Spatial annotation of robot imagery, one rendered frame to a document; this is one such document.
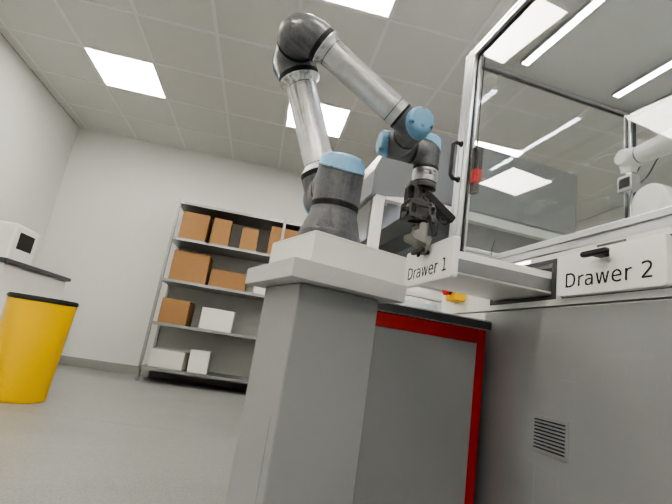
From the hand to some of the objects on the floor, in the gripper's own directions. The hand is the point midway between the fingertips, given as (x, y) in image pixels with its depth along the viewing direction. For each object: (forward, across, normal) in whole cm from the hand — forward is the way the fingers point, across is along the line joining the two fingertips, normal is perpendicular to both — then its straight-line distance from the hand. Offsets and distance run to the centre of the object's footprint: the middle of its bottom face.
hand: (423, 252), depth 124 cm
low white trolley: (+91, -41, +1) cm, 99 cm away
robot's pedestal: (+90, +12, -31) cm, 96 cm away
